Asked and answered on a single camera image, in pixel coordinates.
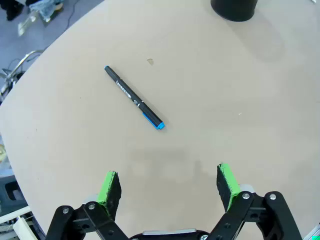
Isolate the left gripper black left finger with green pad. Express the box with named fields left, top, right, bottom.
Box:
left=45, top=170, right=131, bottom=240

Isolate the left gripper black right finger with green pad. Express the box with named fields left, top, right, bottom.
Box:
left=207, top=162, right=303, bottom=240

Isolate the black pen blue cap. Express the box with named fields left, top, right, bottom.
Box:
left=104, top=65, right=166, bottom=131

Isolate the black mesh pen holder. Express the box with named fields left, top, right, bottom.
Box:
left=210, top=0, right=258, bottom=22

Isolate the clear plastic packaging clutter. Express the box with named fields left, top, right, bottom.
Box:
left=17, top=0, right=65, bottom=37

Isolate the chrome metal tube frame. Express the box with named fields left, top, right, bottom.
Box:
left=0, top=49, right=45, bottom=101

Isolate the black floor cable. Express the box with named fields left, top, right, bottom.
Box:
left=44, top=0, right=78, bottom=51

